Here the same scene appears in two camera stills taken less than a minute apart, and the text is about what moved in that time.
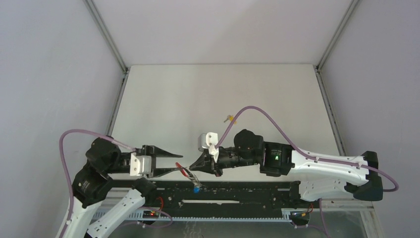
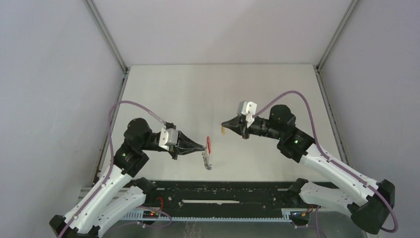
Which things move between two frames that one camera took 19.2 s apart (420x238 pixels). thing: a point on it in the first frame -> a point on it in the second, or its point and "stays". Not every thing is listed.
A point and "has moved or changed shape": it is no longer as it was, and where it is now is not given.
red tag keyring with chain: x=195 y=182 has moved or changed shape
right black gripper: x=206 y=163 -> x=238 y=126
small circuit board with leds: x=150 y=214 stays
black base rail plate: x=221 y=194 stays
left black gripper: x=153 y=149 -> x=184 y=146
